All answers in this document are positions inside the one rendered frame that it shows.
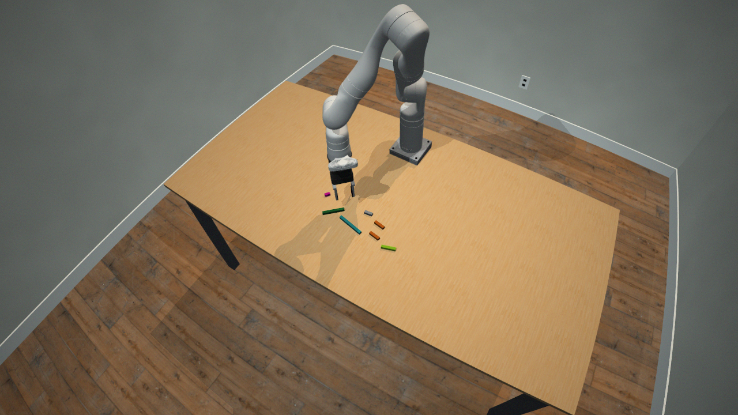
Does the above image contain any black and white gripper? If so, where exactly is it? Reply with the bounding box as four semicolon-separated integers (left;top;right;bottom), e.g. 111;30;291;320
327;144;358;201

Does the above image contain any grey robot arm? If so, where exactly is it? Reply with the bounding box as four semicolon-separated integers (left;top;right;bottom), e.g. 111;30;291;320
322;4;430;153

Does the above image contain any turquoise rod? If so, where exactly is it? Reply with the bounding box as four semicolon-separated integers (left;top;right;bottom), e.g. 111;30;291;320
340;215;362;234

